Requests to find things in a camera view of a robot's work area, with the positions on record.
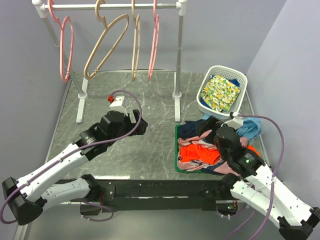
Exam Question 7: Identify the orange shorts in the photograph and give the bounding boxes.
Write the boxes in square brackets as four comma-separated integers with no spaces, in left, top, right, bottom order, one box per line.
[179,144,261,165]

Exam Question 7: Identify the pink hanger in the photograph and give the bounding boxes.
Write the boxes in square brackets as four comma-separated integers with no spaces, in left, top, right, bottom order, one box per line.
[47,0,75,84]
[148,0,160,81]

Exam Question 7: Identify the pink patterned garment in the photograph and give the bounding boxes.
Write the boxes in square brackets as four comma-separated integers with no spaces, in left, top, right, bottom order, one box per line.
[177,136,239,176]

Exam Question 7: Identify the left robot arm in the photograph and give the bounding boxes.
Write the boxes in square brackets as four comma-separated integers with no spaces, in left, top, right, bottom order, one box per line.
[2,109,148,226]

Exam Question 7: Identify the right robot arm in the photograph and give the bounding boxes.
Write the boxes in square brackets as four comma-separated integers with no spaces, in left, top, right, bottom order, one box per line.
[196,115,320,240]

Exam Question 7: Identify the beige hanger right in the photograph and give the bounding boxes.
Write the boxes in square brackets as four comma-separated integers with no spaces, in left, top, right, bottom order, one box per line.
[131,0,141,81]

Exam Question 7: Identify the navy garment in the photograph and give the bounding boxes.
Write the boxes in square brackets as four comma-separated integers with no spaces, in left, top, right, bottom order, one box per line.
[178,119,216,144]

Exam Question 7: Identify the green tray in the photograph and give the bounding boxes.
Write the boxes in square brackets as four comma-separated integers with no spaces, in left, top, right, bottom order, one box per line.
[174,124,205,174]

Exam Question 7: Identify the light blue garment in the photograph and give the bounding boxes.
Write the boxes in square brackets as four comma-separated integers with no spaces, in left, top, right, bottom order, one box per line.
[201,114,262,141]

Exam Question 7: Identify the lemon print cloth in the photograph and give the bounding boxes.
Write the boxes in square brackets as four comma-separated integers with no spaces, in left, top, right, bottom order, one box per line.
[200,75,241,112]

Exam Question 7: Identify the blue cloth in basket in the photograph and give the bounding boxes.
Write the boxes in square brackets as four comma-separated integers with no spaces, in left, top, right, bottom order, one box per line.
[229,78,240,87]

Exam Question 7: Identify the white plastic basket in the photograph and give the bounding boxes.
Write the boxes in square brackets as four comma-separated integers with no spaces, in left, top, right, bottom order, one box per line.
[196,65,248,120]

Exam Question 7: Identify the black base bar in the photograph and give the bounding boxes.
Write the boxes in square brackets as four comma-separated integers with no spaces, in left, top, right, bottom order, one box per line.
[84,180,233,212]

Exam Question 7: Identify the white clothes rack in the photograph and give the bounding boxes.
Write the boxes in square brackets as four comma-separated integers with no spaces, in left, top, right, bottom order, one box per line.
[32,0,187,123]

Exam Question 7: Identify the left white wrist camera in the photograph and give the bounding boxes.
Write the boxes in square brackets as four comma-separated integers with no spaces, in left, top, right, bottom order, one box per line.
[108,95,128,116]

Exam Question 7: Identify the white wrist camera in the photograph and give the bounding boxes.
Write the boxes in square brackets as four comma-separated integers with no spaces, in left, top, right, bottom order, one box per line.
[108,95,128,116]
[221,111,244,130]

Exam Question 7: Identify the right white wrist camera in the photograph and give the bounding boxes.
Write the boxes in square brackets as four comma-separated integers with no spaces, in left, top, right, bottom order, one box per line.
[221,111,244,130]

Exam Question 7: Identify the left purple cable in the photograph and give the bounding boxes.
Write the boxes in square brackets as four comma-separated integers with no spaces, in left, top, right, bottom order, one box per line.
[0,89,143,224]

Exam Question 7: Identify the purple cable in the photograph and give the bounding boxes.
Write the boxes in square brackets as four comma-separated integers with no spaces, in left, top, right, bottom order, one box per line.
[0,89,143,224]
[226,113,285,240]

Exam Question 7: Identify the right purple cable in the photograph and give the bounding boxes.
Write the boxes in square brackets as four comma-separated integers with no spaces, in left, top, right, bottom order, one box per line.
[226,113,285,240]

